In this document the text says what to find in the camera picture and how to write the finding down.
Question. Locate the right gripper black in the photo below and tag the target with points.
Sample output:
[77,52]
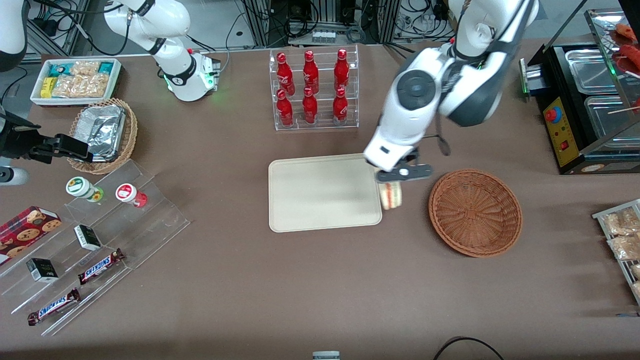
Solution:
[24,142]

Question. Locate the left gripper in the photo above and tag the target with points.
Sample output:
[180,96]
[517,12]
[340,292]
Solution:
[412,157]

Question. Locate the triangular white bread sandwich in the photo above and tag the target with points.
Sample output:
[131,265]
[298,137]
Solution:
[391,196]

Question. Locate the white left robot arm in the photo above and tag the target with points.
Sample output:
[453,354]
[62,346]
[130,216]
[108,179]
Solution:
[475,35]

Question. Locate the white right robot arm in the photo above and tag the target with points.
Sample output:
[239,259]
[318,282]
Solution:
[182,75]

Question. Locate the aluminium foil tray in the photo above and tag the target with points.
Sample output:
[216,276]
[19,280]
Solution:
[102,130]

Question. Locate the light wicker basket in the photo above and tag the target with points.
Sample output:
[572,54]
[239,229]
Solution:
[127,140]

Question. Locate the brown wicker basket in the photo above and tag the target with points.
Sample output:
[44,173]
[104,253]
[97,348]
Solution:
[475,215]

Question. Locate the cream plastic serving tray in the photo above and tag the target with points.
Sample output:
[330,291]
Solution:
[320,195]

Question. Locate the tray of packaged snacks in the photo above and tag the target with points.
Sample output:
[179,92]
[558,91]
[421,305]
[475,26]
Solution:
[596,216]

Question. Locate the green lid sunflower cup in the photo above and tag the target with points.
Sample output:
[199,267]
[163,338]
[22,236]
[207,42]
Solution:
[77,186]

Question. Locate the white plastic snack bin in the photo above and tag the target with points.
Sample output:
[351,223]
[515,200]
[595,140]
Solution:
[70,101]

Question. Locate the yellow snack pack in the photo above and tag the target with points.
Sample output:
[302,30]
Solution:
[47,87]

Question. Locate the red lid strawberry cup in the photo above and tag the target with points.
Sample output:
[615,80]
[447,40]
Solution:
[125,192]

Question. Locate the teal snack pack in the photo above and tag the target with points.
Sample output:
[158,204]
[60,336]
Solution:
[106,67]
[60,69]

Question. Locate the small black carton box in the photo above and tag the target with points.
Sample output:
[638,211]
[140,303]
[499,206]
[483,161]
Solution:
[87,237]
[42,270]

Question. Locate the red cola bottle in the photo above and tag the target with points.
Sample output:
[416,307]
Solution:
[285,110]
[340,107]
[284,72]
[341,70]
[310,72]
[310,107]

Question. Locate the red chocolate chip cookie box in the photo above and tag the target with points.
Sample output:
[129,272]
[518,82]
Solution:
[25,230]

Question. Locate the clear acrylic bottle rack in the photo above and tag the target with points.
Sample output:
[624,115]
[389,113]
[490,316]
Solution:
[324,115]

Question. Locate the clear acrylic stepped display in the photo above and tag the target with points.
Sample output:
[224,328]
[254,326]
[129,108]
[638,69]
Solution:
[150,220]

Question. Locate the Snickers chocolate bar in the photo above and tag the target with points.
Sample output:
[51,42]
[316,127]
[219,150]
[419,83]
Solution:
[100,266]
[54,306]

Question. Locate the white power strip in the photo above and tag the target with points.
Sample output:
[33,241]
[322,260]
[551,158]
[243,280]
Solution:
[323,36]

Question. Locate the black food warmer cabinet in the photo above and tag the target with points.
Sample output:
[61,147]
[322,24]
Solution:
[555,75]

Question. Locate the small grey device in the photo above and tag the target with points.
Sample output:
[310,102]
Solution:
[326,356]

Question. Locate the steel food pan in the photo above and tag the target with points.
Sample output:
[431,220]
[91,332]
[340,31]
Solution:
[610,125]
[590,72]

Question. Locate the wooden skewer stick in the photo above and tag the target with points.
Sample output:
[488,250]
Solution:
[625,109]

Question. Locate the red sausage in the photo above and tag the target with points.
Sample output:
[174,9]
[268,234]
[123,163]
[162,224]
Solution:
[627,31]
[630,55]

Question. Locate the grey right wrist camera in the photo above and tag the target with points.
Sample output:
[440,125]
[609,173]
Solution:
[12,176]

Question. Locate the aluminium frame rack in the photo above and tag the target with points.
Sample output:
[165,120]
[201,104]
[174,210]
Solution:
[262,22]

